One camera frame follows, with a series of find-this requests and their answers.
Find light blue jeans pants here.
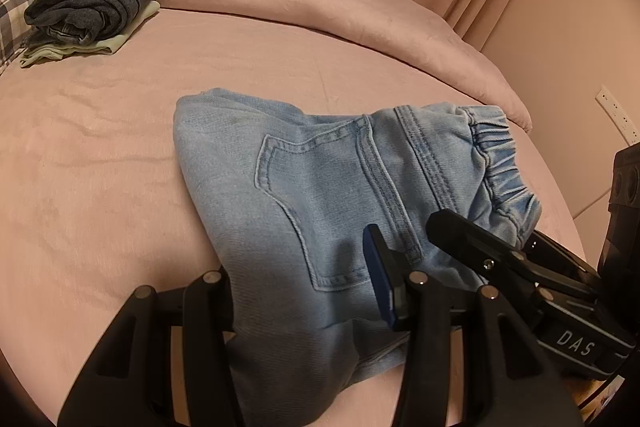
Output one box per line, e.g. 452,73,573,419
172,89,543,427

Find pink bed sheet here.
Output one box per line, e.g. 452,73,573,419
0,2,586,427

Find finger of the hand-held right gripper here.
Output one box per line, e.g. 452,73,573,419
426,208,552,314
521,231,602,289

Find plaid pillow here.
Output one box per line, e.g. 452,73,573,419
0,0,47,75

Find pale green folded garment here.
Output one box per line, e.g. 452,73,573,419
19,1,161,68

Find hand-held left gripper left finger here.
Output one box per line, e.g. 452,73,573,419
57,268,243,427

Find white wall outlet strip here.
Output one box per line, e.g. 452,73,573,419
595,86,640,145

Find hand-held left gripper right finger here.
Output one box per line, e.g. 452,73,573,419
363,223,571,427

